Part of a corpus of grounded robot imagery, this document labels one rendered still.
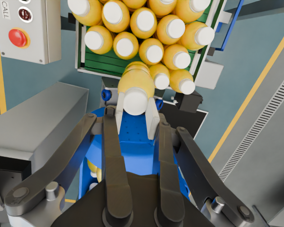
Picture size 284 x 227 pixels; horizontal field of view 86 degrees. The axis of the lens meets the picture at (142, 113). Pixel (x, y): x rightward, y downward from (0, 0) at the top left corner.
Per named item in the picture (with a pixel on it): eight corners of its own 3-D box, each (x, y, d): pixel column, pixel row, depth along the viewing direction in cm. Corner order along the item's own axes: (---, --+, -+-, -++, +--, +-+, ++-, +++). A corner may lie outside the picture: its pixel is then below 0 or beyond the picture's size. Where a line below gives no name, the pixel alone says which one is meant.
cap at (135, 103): (119, 101, 25) (117, 106, 23) (132, 83, 24) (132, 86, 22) (138, 114, 26) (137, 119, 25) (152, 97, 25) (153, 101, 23)
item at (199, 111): (125, 188, 221) (125, 198, 208) (158, 94, 159) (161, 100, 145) (158, 193, 230) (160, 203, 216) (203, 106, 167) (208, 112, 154)
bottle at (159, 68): (140, 65, 58) (143, 76, 41) (157, 55, 56) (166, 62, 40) (149, 81, 61) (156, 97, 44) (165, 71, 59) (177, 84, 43)
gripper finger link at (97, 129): (112, 138, 16) (81, 134, 15) (116, 115, 20) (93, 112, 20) (113, 126, 15) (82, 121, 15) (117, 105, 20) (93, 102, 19)
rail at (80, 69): (80, 69, 53) (77, 70, 50) (80, 67, 52) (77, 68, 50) (187, 90, 58) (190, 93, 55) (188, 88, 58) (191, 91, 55)
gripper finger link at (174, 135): (160, 132, 16) (187, 137, 16) (155, 111, 20) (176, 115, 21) (157, 144, 16) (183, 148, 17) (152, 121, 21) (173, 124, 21)
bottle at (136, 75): (119, 77, 42) (105, 103, 25) (134, 55, 39) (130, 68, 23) (139, 92, 44) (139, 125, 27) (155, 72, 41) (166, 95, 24)
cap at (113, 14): (102, 5, 34) (101, 3, 32) (119, 1, 34) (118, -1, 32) (107, 25, 35) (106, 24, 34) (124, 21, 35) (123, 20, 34)
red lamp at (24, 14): (21, 19, 33) (17, 18, 32) (20, 7, 32) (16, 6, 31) (32, 21, 33) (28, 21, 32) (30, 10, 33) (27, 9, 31)
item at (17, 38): (12, 44, 35) (9, 45, 34) (10, 27, 34) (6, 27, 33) (29, 48, 36) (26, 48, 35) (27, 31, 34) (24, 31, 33)
